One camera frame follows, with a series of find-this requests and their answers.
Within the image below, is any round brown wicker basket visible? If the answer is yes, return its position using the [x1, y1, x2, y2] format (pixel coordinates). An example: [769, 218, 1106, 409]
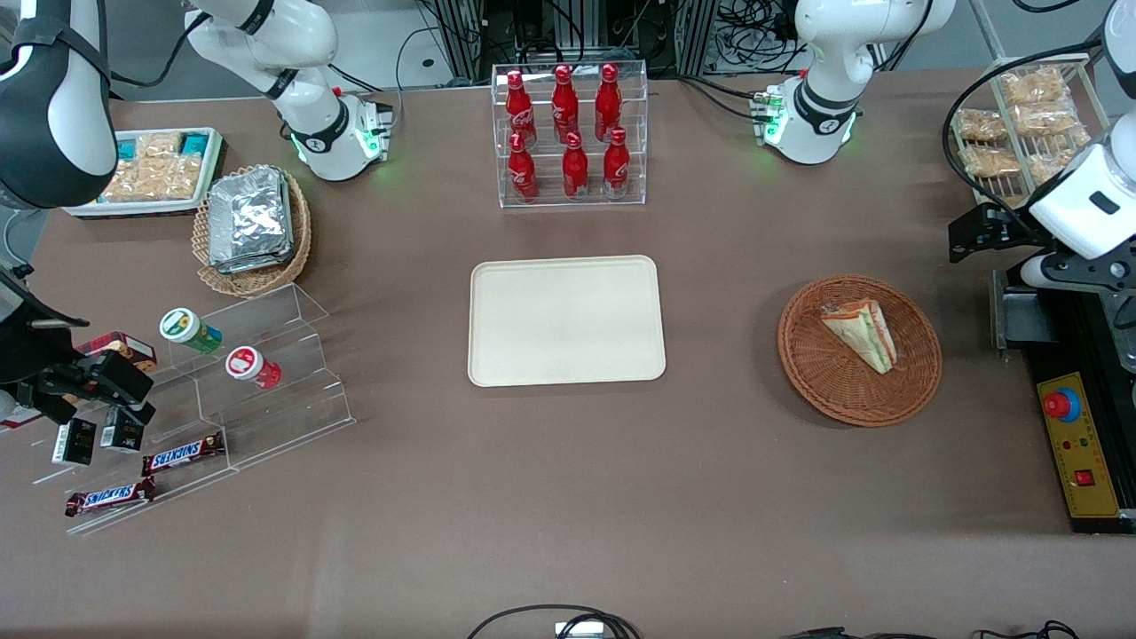
[777, 273, 943, 429]

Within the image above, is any black cable bundle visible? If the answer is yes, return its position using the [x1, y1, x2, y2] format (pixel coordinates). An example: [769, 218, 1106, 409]
[779, 626, 917, 639]
[983, 619, 1082, 639]

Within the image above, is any red can white lid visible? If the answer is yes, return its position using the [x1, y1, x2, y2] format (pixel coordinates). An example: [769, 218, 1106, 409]
[224, 345, 284, 391]

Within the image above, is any brown red carton box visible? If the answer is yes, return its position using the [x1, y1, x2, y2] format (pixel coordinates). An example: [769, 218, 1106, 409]
[75, 331, 159, 375]

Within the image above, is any yellow control panel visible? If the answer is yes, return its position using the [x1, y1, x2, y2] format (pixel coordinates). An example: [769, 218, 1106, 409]
[1036, 370, 1124, 519]

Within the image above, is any small black box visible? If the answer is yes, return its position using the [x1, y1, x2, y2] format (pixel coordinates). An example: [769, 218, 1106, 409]
[51, 419, 98, 468]
[99, 410, 146, 454]

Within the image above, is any aluminium frame post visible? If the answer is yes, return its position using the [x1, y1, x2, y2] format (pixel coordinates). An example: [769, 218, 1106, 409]
[677, 0, 721, 77]
[433, 0, 485, 83]

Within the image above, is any grey metal block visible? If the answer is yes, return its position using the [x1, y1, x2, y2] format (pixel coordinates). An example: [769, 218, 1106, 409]
[990, 269, 1062, 358]

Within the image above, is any beige bagged snack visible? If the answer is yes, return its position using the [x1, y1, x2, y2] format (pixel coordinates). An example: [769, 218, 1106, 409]
[998, 67, 1071, 107]
[954, 108, 1009, 144]
[961, 145, 1022, 179]
[1026, 146, 1080, 185]
[1012, 100, 1085, 139]

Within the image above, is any clear acrylic bottle rack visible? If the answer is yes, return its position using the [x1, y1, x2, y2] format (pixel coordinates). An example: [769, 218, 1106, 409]
[492, 61, 650, 210]

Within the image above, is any black machine base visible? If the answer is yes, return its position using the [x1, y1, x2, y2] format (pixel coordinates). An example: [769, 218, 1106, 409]
[1003, 284, 1136, 535]

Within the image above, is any triangle sandwich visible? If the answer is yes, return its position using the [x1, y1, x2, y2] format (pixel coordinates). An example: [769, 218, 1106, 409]
[819, 299, 898, 375]

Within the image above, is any beige rectangular tray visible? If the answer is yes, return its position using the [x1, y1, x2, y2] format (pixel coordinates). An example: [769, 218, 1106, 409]
[468, 255, 667, 389]

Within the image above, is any black cable tangle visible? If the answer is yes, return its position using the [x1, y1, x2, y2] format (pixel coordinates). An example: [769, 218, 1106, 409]
[717, 0, 804, 74]

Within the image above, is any light tan wicker basket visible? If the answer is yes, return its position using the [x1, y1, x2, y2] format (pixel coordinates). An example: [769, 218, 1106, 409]
[192, 164, 313, 298]

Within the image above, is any grey metal bar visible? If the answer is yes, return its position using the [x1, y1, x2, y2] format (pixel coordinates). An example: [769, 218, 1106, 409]
[969, 0, 1009, 61]

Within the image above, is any red cola bottle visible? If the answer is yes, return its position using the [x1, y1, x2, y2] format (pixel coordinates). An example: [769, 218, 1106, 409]
[595, 63, 622, 143]
[563, 132, 590, 201]
[603, 127, 631, 198]
[508, 131, 539, 203]
[552, 64, 580, 145]
[506, 70, 537, 147]

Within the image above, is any Snickers chocolate bar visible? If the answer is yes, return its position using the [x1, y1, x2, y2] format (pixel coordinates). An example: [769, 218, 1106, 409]
[141, 431, 226, 478]
[63, 477, 158, 519]

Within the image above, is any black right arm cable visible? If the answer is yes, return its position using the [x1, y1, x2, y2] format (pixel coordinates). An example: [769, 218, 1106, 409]
[105, 9, 209, 90]

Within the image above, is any white wire rack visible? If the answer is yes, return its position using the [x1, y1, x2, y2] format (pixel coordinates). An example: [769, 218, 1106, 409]
[946, 53, 1116, 210]

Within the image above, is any silver foil packet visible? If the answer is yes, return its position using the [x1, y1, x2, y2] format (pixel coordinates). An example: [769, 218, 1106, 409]
[209, 169, 292, 263]
[213, 177, 296, 275]

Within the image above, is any green can white lid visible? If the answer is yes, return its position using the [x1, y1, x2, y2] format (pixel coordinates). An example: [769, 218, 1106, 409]
[159, 307, 224, 355]

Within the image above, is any clear acrylic step stand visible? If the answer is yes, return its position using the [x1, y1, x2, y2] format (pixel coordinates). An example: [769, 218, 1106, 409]
[29, 355, 233, 538]
[182, 283, 357, 473]

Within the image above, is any black looped cable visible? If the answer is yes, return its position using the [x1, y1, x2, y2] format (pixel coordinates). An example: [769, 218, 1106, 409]
[465, 603, 642, 639]

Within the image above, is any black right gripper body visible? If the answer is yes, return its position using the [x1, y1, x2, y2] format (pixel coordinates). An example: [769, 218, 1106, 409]
[0, 266, 90, 387]

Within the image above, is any white snack tray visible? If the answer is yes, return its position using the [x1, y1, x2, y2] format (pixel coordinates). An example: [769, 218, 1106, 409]
[64, 127, 227, 219]

